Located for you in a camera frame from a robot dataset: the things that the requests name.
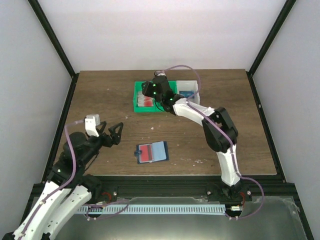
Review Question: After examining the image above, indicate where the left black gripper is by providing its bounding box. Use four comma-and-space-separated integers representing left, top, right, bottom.
80, 121, 125, 167

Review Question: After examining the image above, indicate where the red card with stripe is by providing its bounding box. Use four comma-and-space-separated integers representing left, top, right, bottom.
139, 144, 153, 163

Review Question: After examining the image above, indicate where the blue leather card holder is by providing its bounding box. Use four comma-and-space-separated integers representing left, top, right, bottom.
134, 141, 170, 164

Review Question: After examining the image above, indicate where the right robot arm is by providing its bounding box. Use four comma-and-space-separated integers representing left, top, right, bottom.
141, 74, 241, 202

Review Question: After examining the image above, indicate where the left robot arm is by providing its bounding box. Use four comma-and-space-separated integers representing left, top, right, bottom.
3, 117, 124, 240

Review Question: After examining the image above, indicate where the red white card in bin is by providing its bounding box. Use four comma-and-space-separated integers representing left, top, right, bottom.
136, 91, 154, 108

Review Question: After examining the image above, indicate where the blue card in bin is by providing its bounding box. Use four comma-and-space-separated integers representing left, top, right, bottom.
179, 91, 194, 99

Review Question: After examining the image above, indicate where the green double storage bin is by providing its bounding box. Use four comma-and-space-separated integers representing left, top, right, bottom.
133, 80, 178, 113

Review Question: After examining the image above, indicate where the white storage bin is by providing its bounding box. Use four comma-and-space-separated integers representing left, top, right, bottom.
176, 80, 200, 105

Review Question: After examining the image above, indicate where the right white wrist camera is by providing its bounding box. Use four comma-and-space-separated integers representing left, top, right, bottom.
154, 70, 167, 77

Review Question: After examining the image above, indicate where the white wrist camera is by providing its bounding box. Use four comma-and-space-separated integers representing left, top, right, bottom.
84, 114, 101, 137
154, 70, 167, 77

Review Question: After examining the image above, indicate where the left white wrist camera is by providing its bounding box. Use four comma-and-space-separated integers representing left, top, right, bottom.
84, 114, 101, 137

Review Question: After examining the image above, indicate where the black aluminium frame rail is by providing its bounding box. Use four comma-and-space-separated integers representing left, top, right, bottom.
32, 174, 297, 203

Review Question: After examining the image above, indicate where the light blue slotted cable duct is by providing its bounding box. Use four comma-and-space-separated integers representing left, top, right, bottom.
76, 204, 226, 215

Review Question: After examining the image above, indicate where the left black frame post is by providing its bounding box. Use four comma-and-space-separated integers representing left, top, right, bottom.
27, 0, 76, 78

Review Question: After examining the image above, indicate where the black frame post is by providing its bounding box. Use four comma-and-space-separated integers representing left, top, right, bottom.
27, 0, 76, 78
247, 0, 297, 76

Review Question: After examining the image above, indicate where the right black frame post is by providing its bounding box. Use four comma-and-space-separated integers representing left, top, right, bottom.
247, 0, 297, 76

